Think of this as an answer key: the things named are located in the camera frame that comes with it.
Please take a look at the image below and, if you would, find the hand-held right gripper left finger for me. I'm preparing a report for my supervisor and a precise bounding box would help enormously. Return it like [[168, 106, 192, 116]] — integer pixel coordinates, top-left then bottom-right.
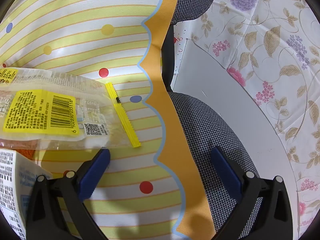
[[26, 149, 111, 240]]

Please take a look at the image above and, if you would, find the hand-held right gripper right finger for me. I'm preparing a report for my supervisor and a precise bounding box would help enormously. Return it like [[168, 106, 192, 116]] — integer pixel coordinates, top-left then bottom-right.
[[211, 146, 297, 240]]

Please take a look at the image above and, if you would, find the white milk carton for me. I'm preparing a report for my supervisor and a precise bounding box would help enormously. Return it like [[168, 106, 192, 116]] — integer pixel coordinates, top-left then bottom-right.
[[0, 149, 53, 240]]

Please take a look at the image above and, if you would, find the clear snack wrapper yellow label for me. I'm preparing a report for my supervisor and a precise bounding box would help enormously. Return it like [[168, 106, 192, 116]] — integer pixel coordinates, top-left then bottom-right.
[[0, 67, 142, 150]]

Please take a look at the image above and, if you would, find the grey mesh office chair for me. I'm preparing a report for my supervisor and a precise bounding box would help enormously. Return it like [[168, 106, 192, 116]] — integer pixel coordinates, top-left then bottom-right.
[[161, 0, 263, 240]]

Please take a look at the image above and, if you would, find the yellow striped dotted cloth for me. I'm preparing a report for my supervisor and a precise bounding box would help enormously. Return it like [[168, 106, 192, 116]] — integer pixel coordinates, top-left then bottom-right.
[[0, 0, 213, 240]]

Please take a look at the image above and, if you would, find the floral plastic sheet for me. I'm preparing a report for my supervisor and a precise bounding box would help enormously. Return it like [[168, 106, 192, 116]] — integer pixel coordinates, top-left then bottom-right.
[[175, 0, 320, 238]]

